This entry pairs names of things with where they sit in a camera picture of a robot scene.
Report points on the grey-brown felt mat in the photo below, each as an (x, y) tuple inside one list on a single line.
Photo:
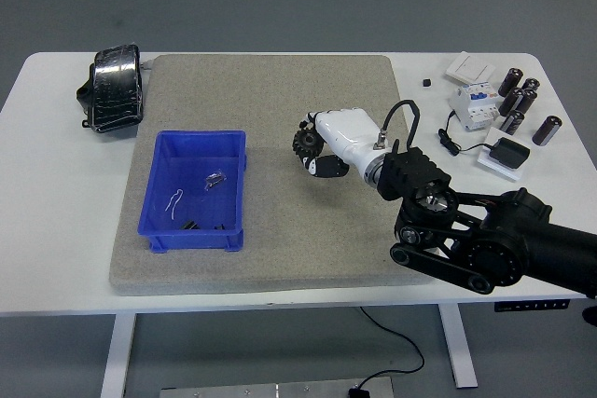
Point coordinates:
[(261, 90)]

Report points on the white wall switch panel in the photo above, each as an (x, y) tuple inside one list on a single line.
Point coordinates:
[(468, 67)]

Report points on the white flat plate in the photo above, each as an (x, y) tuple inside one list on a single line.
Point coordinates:
[(506, 173)]

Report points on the white table leg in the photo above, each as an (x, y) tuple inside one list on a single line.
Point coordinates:
[(117, 351), (459, 347)]

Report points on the small black cube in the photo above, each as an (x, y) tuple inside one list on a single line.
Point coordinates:
[(426, 82)]

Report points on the small clear plastic bag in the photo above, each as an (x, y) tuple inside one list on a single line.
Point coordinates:
[(214, 180)]

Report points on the black power adapter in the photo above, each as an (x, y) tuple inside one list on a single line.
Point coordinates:
[(510, 153)]

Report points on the black film-wrapped device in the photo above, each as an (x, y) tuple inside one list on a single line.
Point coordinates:
[(114, 90)]

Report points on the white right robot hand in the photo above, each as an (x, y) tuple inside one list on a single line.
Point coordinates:
[(347, 132)]

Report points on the white circuit breaker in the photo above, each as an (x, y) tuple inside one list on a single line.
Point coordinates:
[(471, 109)]

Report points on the blue plastic box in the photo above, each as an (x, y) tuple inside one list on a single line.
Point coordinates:
[(191, 240)]

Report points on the grey metal floor plate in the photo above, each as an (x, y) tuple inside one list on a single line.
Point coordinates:
[(233, 391)]

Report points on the dark cylindrical capacitor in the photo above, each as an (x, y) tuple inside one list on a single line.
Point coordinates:
[(527, 100), (509, 102), (512, 122), (531, 83), (509, 82), (546, 130)]

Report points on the large black gear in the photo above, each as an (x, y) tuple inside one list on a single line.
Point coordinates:
[(305, 141)]

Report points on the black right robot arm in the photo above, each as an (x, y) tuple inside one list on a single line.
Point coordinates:
[(536, 239)]

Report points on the black floor plug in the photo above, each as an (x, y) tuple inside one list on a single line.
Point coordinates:
[(357, 392)]

